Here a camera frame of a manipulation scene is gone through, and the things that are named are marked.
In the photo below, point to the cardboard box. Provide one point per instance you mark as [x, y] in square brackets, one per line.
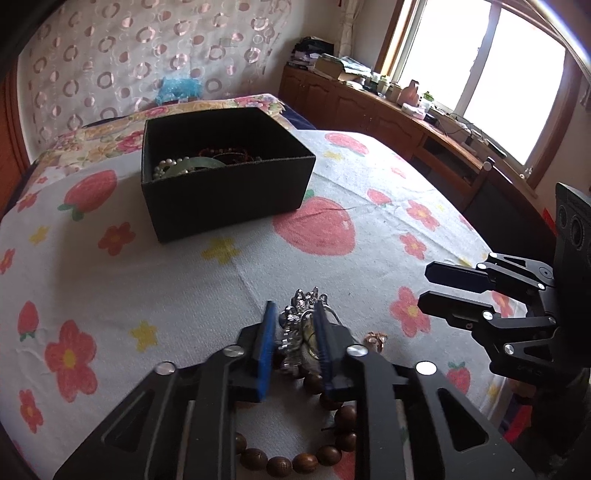
[339, 69]

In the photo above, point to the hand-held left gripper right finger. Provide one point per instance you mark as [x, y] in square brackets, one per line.
[325, 350]

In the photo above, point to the pink bottle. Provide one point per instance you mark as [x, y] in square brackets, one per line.
[410, 93]

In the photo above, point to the green jade bangle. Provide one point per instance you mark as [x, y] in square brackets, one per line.
[203, 163]

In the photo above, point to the blue plastic bag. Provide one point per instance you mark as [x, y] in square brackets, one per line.
[178, 90]

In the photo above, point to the floral blanket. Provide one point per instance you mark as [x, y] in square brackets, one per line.
[115, 138]

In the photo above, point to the dark blue bedsheet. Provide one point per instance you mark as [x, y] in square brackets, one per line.
[298, 117]

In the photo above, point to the white tissue pack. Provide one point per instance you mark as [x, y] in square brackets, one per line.
[415, 110]

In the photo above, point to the white jars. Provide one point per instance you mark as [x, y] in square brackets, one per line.
[385, 87]

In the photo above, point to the brown wooden wardrobe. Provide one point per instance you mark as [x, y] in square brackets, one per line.
[11, 138]

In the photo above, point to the white electronic device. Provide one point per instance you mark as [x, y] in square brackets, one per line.
[457, 127]

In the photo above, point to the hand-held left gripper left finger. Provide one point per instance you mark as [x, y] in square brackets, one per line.
[268, 350]

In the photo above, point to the pile of dark clothes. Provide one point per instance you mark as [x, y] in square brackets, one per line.
[309, 53]

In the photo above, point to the circle patterned sheer curtain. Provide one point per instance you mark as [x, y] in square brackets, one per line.
[138, 46]

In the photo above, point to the patterned window curtain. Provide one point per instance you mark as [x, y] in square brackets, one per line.
[351, 27]

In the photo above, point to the wooden cabinet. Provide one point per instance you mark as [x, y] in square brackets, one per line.
[351, 110]

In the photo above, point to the black chair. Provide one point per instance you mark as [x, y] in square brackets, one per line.
[508, 207]

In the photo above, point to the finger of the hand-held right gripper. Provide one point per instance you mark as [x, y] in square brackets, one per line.
[455, 276]
[450, 309]

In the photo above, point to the black square box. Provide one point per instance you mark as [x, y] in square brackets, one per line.
[231, 203]

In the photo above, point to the wooden framed window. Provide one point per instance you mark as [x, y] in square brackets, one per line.
[461, 69]

